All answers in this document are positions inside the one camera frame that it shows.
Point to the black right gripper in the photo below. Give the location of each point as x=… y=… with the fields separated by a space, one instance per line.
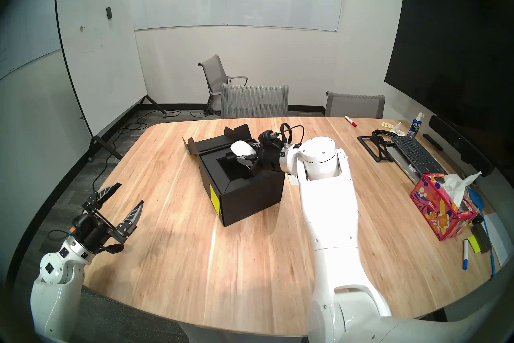
x=269 y=159

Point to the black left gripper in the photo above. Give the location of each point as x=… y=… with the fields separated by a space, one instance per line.
x=102 y=241

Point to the white computer mouse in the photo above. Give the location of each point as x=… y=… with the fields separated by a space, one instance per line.
x=241 y=148

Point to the black cardboard box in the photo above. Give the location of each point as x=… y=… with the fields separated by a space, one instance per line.
x=249 y=201

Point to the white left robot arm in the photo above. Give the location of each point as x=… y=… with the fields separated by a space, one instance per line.
x=52 y=302

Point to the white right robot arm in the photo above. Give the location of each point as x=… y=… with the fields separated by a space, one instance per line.
x=333 y=205

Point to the black foam box insert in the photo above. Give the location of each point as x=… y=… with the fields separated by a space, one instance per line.
x=237 y=181

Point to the yellow rectangular box sticker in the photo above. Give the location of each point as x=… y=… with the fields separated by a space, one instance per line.
x=215 y=199

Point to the red floral tissue box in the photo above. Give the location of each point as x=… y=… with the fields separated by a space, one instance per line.
x=435 y=205

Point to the silver table power outlet panel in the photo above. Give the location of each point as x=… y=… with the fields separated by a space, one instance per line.
x=292 y=180

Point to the grey mesh chair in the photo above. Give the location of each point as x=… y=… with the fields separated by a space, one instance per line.
x=255 y=103

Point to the grey office chair with armrests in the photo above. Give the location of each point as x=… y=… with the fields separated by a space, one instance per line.
x=213 y=71

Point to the red whiteboard marker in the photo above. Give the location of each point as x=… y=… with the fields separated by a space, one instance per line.
x=350 y=121

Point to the grey fabric chair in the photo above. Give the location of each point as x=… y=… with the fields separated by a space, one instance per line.
x=353 y=106

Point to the small yellow packet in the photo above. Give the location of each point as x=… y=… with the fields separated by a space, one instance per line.
x=387 y=124

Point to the crumpled white tissue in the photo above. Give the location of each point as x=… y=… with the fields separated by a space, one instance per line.
x=398 y=128

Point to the rolling whiteboard on black stand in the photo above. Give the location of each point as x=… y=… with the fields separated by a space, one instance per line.
x=100 y=61

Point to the black keyboard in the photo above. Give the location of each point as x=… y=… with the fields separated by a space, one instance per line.
x=415 y=154
x=407 y=172

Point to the whiteboard cleaner spray bottle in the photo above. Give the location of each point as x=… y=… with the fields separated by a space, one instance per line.
x=413 y=128

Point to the black remote control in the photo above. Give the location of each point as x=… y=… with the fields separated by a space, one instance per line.
x=431 y=141

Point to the black video bar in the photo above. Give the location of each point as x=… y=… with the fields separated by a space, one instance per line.
x=457 y=144

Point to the blue whiteboard marker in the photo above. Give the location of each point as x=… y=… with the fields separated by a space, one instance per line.
x=465 y=253

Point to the yellow sticky note pad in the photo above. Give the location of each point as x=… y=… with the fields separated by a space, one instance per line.
x=474 y=244

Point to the large black whiteboard eraser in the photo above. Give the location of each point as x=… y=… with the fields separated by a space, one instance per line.
x=482 y=237

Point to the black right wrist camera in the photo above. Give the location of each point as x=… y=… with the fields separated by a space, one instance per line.
x=266 y=136

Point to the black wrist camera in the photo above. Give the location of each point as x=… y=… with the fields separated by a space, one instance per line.
x=266 y=136
x=83 y=224

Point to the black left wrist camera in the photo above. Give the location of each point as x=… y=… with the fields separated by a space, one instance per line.
x=83 y=224

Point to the large black wall screen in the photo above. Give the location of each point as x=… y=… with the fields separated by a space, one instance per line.
x=445 y=45

